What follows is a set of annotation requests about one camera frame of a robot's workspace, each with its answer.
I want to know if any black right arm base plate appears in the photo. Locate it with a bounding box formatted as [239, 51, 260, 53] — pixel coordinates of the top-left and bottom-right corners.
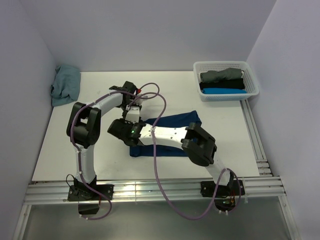
[199, 178, 247, 210]

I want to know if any light blue rolled t shirt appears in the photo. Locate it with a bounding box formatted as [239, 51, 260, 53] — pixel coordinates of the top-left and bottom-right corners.
[202, 88, 247, 95]

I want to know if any grey rolled t shirt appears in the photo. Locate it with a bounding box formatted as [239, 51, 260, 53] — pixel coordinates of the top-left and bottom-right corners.
[199, 68, 244, 83]

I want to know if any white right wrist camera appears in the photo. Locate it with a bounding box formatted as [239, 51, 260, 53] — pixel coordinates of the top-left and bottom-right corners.
[125, 105, 140, 124]

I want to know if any black rolled t shirt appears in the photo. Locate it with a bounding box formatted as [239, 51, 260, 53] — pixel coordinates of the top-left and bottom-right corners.
[199, 78, 245, 90]

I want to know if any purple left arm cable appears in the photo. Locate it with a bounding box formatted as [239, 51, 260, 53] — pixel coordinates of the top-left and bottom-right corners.
[70, 82, 160, 221]

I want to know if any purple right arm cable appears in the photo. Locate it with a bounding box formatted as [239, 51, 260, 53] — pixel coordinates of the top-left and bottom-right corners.
[127, 92, 242, 221]

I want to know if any dark blue t shirt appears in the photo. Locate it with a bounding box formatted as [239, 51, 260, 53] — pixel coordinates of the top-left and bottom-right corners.
[129, 110, 202, 158]

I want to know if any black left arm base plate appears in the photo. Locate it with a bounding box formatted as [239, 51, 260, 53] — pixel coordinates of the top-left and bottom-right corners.
[67, 184, 114, 216]

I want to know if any pale teal t shirt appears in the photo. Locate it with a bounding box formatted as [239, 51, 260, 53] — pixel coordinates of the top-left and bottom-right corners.
[50, 64, 81, 107]

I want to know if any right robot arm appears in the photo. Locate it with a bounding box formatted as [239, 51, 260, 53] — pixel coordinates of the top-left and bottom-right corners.
[107, 119, 234, 196]

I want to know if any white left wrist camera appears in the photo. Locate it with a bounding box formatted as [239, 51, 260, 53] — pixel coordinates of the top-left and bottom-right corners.
[135, 94, 149, 105]

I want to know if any aluminium frame rail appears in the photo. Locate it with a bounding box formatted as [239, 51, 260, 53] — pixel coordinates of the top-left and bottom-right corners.
[13, 100, 301, 240]

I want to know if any white plastic basket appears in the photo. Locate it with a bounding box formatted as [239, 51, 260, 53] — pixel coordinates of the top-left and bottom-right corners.
[193, 61, 259, 102]

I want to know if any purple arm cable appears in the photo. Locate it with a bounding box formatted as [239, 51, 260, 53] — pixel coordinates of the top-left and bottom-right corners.
[127, 92, 242, 221]
[70, 82, 160, 221]

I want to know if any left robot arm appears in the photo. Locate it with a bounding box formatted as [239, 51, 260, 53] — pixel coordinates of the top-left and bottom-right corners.
[66, 81, 144, 200]

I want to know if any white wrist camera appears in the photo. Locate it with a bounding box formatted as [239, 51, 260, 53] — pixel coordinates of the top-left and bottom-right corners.
[135, 94, 149, 105]
[125, 105, 140, 124]

